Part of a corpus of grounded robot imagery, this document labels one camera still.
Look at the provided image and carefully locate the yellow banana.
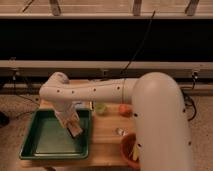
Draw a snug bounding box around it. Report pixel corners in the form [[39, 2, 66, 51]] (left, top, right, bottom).
[[132, 146, 139, 161]]

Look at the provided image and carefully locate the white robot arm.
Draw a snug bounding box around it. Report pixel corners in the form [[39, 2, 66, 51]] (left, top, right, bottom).
[[39, 72, 195, 171]]

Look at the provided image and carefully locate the wooden block eraser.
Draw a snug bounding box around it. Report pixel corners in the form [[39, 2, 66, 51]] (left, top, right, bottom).
[[68, 124, 83, 137]]

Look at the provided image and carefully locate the green plastic tray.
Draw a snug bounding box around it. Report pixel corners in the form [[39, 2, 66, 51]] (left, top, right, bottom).
[[19, 109, 92, 160]]

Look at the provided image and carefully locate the wooden cutting board table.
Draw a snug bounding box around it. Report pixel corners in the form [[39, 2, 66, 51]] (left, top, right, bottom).
[[18, 78, 139, 168]]

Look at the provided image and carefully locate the green apple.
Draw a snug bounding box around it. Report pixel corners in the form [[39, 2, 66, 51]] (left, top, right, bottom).
[[94, 103, 107, 116]]

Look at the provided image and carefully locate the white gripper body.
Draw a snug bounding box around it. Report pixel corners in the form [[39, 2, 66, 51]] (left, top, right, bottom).
[[55, 106, 80, 129]]

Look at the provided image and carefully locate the black cable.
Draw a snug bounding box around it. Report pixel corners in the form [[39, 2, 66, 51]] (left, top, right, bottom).
[[118, 9, 157, 77]]

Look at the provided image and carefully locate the small clear glass piece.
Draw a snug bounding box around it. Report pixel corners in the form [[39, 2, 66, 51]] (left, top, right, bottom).
[[115, 128, 127, 136]]

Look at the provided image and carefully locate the orange fruit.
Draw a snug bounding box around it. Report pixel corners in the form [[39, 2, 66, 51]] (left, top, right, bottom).
[[119, 104, 132, 117]]

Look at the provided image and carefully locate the orange bowl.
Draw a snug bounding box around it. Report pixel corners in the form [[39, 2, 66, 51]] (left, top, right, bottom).
[[120, 133, 140, 170]]

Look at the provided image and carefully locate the blue cloth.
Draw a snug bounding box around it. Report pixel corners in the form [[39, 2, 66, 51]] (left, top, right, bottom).
[[74, 101, 86, 109]]

